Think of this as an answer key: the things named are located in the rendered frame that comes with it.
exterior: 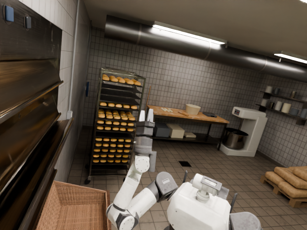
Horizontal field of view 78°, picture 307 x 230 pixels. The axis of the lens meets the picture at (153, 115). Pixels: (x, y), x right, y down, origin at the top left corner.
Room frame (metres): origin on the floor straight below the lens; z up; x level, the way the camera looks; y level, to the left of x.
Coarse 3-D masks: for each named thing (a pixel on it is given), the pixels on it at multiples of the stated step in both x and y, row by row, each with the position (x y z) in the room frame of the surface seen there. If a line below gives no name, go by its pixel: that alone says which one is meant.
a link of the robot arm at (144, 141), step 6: (138, 126) 0.88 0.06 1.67; (144, 126) 0.84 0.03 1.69; (150, 126) 0.84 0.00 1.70; (138, 132) 0.86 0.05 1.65; (144, 132) 0.83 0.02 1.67; (150, 132) 0.84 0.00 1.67; (138, 138) 0.82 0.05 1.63; (144, 138) 0.82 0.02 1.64; (138, 144) 0.81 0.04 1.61; (144, 144) 0.81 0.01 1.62; (150, 144) 0.83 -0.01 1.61
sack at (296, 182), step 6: (276, 168) 3.70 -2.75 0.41; (282, 168) 3.68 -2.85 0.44; (288, 168) 3.75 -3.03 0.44; (282, 174) 3.52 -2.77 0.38; (288, 174) 3.44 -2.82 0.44; (288, 180) 3.36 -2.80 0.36; (294, 180) 3.27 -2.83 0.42; (300, 180) 3.26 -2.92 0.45; (294, 186) 3.23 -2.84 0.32; (300, 186) 3.17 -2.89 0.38; (306, 186) 3.19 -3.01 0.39
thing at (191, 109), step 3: (186, 105) 5.23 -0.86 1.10; (189, 105) 5.47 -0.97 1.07; (192, 105) 5.49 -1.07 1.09; (195, 105) 5.47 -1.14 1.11; (186, 108) 5.23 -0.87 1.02; (189, 108) 5.14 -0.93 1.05; (192, 108) 5.10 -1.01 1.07; (195, 108) 5.10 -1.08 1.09; (198, 108) 5.13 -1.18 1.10; (186, 111) 5.22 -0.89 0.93; (189, 111) 5.14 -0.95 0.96; (192, 111) 5.11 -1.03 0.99; (195, 111) 5.12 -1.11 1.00; (198, 111) 5.21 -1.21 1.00; (192, 114) 5.13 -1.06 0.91; (195, 114) 5.15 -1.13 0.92
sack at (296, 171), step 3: (294, 168) 3.49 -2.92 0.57; (297, 168) 3.45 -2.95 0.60; (300, 168) 3.48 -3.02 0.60; (303, 168) 3.51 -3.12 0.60; (294, 171) 3.44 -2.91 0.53; (297, 171) 3.41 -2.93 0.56; (300, 171) 3.38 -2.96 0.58; (303, 171) 3.37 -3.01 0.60; (306, 171) 3.40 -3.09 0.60; (294, 174) 3.44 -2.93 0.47; (297, 174) 3.39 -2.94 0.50; (300, 174) 3.35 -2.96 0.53; (303, 174) 3.32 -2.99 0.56; (306, 174) 3.30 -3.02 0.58; (300, 177) 3.35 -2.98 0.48; (303, 177) 3.30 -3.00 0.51; (306, 177) 3.27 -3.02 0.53; (306, 180) 3.26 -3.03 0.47
